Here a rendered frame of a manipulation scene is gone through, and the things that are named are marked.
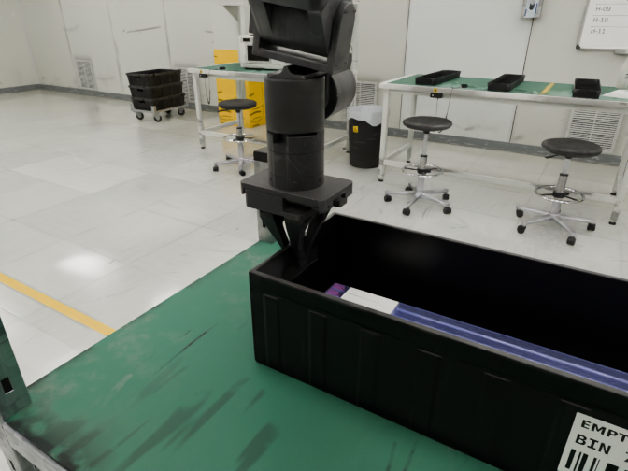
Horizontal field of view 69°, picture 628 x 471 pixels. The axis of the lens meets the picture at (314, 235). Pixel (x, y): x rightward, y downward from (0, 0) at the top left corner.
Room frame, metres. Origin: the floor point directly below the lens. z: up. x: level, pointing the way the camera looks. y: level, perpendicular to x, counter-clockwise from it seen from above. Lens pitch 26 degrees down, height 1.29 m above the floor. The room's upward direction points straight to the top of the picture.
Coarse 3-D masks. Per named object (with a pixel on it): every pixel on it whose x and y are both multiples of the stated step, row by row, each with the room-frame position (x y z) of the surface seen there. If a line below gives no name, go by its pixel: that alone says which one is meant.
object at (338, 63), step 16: (336, 16) 0.41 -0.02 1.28; (352, 16) 0.43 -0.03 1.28; (256, 32) 0.44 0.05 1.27; (336, 32) 0.41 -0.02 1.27; (352, 32) 0.44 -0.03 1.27; (256, 48) 0.44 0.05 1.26; (272, 48) 0.45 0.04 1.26; (336, 48) 0.41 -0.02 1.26; (304, 64) 0.42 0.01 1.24; (320, 64) 0.42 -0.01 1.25; (336, 64) 0.42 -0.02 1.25; (336, 80) 0.48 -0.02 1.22; (352, 80) 0.52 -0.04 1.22; (336, 96) 0.47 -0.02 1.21; (352, 96) 0.52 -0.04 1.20; (336, 112) 0.50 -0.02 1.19
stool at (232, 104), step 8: (224, 104) 3.95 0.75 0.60; (232, 104) 3.93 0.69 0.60; (240, 104) 3.94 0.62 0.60; (248, 104) 3.96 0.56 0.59; (256, 104) 4.05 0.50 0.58; (240, 128) 4.04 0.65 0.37; (224, 136) 4.06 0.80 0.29; (240, 136) 4.03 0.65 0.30; (256, 136) 4.08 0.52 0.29; (240, 144) 4.04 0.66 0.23; (240, 152) 4.04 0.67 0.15; (232, 160) 4.01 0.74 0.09; (240, 160) 3.99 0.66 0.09; (248, 160) 4.03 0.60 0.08; (216, 168) 3.93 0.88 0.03; (240, 168) 3.81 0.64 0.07
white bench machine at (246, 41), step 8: (248, 32) 4.65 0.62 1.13; (240, 40) 4.64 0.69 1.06; (248, 40) 4.61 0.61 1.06; (240, 48) 4.65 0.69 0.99; (248, 48) 4.61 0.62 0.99; (240, 56) 4.65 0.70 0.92; (248, 56) 4.61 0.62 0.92; (256, 56) 4.57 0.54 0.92; (248, 64) 4.62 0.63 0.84; (256, 64) 4.58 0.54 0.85; (264, 64) 4.54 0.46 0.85; (272, 64) 4.50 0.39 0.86; (280, 64) 4.50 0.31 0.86; (288, 64) 4.63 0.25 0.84
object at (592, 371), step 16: (336, 288) 0.45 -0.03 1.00; (352, 288) 0.45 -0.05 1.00; (368, 304) 0.42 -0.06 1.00; (384, 304) 0.42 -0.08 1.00; (400, 304) 0.42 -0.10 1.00; (416, 320) 0.39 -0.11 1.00; (432, 320) 0.39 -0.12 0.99; (448, 320) 0.39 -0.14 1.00; (464, 336) 0.36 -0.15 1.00; (480, 336) 0.36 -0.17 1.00; (496, 336) 0.36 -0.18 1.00; (512, 352) 0.34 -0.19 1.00; (528, 352) 0.34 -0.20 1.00; (544, 352) 0.34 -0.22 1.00; (560, 352) 0.34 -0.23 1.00; (560, 368) 0.32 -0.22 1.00; (576, 368) 0.32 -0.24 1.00; (592, 368) 0.32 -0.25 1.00; (608, 368) 0.32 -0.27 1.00; (608, 384) 0.30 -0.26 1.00; (624, 384) 0.30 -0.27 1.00
